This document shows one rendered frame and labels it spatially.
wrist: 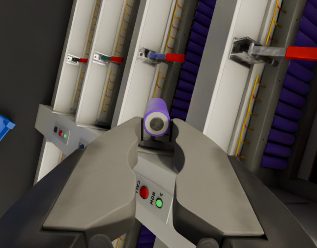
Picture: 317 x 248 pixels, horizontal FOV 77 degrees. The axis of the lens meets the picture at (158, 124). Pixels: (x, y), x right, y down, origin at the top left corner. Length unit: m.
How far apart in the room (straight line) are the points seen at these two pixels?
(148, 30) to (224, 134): 0.25
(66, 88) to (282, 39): 0.62
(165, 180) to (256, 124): 0.15
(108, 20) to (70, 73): 0.24
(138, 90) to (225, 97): 0.19
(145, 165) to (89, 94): 0.30
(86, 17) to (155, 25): 0.39
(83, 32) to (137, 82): 0.41
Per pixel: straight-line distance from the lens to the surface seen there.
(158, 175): 0.31
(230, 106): 0.29
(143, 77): 0.41
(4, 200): 1.01
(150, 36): 0.43
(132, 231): 0.48
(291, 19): 0.34
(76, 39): 0.76
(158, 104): 0.15
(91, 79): 0.57
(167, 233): 0.31
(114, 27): 0.60
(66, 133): 0.61
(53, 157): 0.78
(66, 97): 0.74
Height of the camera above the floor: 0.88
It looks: 44 degrees down
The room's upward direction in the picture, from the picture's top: 107 degrees clockwise
